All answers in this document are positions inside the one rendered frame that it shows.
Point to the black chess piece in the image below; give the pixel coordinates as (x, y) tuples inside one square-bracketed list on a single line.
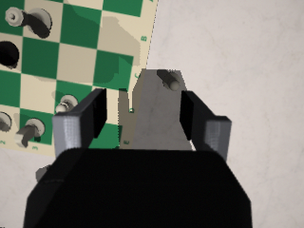
[(9, 53)]

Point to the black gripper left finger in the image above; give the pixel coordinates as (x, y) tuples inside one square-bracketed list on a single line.
[(84, 122)]

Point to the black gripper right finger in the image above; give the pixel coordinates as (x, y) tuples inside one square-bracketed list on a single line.
[(201, 126)]

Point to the green and cream chessboard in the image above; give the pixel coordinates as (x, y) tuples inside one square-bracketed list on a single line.
[(91, 44)]

